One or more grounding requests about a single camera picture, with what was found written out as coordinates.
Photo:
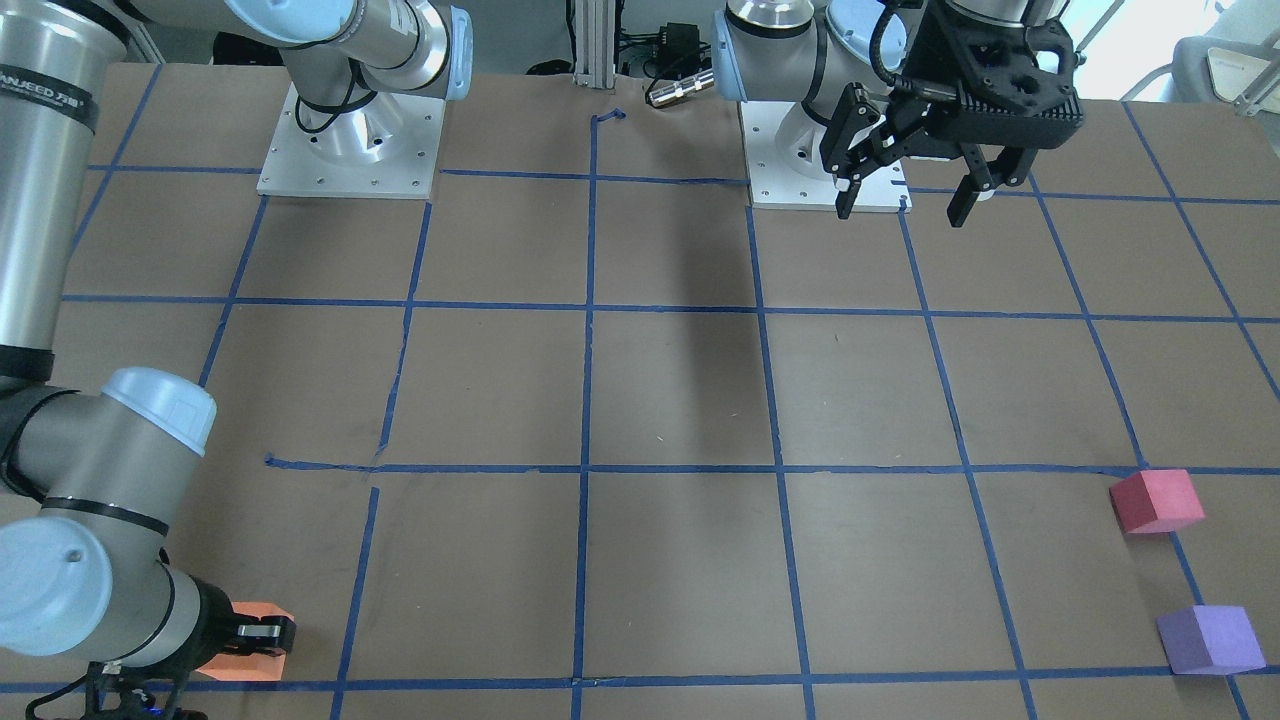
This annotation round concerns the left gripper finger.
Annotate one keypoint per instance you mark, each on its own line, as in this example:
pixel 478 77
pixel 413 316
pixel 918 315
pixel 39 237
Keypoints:
pixel 861 139
pixel 1010 167

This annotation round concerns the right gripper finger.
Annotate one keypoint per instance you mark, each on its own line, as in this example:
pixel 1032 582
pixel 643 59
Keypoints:
pixel 272 637

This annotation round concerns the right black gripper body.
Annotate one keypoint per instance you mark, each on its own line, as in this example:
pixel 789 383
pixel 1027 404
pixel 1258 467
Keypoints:
pixel 216 625

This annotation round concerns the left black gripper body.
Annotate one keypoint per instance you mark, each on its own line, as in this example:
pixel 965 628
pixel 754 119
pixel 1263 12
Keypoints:
pixel 936 58

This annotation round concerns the orange foam cube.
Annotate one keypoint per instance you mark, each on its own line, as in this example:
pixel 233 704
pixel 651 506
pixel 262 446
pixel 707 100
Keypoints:
pixel 225 667

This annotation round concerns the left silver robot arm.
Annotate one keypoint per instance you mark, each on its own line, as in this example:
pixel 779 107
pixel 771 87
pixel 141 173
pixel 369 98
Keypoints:
pixel 792 51

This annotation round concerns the silver metal connector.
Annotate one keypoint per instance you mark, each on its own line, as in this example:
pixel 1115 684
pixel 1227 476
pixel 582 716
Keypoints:
pixel 664 93

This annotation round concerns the pink foam cube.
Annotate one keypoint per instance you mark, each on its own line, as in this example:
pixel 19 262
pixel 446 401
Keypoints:
pixel 1153 501

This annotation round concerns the purple foam cube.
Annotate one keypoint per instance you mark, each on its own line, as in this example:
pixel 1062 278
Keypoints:
pixel 1213 640

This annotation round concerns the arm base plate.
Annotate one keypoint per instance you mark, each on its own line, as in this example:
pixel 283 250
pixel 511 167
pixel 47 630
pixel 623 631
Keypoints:
pixel 386 150
pixel 782 150

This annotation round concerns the aluminium frame post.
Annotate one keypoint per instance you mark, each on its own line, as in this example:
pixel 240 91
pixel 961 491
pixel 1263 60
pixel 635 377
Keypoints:
pixel 594 36

